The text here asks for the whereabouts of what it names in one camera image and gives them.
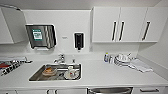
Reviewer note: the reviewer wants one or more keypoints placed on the stainless steel dishwasher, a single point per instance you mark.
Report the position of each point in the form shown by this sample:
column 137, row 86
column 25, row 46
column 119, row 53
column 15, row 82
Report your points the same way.
column 110, row 91

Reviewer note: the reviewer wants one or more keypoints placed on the small chrome sink knob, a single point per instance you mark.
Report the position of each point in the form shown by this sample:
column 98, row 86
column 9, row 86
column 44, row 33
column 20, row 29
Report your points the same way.
column 73, row 61

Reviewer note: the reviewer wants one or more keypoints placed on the chrome sink faucet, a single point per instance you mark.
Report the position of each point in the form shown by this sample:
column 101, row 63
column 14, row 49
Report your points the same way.
column 60, row 59

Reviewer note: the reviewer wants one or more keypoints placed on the white upper cabinet door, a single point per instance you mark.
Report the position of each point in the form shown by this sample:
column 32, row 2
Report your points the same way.
column 101, row 25
column 158, row 25
column 133, row 25

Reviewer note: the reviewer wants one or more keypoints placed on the white cabinet door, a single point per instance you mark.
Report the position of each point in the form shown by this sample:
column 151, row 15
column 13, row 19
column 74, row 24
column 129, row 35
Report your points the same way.
column 33, row 92
column 158, row 25
column 133, row 25
column 73, row 91
column 101, row 25

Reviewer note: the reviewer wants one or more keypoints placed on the white mug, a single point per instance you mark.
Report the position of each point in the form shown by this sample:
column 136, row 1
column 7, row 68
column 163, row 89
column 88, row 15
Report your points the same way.
column 70, row 72

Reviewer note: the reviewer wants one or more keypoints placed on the small clear bottle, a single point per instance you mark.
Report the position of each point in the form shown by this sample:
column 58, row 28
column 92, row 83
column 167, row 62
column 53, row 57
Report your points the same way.
column 111, row 60

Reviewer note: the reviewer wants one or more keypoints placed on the stainless steel sink basin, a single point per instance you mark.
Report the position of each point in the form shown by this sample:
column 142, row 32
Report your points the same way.
column 60, row 68

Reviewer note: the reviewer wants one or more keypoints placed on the steel paper towel dispenser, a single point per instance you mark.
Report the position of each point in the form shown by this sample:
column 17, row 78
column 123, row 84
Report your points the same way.
column 46, row 36

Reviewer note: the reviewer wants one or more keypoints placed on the white cup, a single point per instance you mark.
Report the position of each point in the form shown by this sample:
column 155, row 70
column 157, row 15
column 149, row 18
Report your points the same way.
column 124, row 56

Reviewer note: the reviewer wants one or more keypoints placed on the orange bowl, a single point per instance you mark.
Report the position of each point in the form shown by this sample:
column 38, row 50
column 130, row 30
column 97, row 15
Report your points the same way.
column 48, row 70

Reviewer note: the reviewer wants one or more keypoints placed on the white lower cabinet door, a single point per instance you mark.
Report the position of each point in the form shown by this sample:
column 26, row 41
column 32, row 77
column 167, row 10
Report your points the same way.
column 73, row 91
column 33, row 92

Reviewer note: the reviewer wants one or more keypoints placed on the white grey clutter pile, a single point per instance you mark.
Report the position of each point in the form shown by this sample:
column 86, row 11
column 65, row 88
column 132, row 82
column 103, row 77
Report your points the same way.
column 23, row 60

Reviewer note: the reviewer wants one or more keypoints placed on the red black printed packet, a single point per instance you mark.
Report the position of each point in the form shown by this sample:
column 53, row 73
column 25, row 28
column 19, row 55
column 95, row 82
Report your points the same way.
column 6, row 66

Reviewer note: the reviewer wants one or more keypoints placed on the white drawer front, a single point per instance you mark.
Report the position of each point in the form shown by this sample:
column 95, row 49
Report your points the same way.
column 163, row 90

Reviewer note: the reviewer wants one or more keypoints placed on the black wall soap dispenser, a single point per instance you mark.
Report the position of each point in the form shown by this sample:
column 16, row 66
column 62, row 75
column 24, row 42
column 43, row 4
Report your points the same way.
column 78, row 40

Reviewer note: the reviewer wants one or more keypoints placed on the white corner wall cabinet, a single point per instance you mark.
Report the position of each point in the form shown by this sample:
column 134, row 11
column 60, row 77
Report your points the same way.
column 10, row 26

